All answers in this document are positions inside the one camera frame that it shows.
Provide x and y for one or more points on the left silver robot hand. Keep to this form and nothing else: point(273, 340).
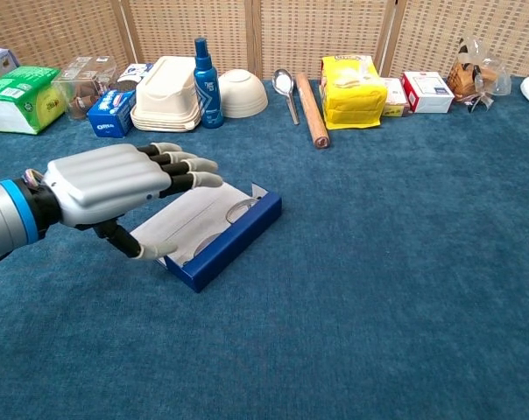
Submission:
point(102, 179)

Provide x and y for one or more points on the blue glasses case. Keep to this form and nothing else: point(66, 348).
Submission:
point(229, 249)

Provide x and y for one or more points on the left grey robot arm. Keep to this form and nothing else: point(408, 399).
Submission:
point(6, 219)

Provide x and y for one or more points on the blue Oreo cookie box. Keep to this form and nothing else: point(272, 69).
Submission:
point(111, 118)

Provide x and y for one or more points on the clear plastic snack box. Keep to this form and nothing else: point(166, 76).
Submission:
point(85, 83)

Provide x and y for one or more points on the beige lunch container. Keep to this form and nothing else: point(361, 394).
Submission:
point(166, 96)

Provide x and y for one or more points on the green tissue pack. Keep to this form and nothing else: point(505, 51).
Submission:
point(19, 100)

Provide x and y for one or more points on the blue spray bottle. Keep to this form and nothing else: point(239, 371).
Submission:
point(207, 92)

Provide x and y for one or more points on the beige upturned bowl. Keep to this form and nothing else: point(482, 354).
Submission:
point(244, 94)

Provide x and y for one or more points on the metal spoon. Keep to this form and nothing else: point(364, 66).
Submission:
point(283, 81)

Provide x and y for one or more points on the wooden rolling pin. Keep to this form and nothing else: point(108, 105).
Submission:
point(312, 111)

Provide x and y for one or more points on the rattan folding screen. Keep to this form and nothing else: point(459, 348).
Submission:
point(317, 30)

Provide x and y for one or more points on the yellow biscuit pack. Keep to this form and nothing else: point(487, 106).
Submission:
point(352, 96)

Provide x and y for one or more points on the blue carpet table cover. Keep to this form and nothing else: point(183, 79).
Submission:
point(356, 262)

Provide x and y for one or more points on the white red box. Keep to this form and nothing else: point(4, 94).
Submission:
point(428, 92)

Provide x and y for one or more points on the clear bag of cookies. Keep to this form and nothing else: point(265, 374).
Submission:
point(470, 79)

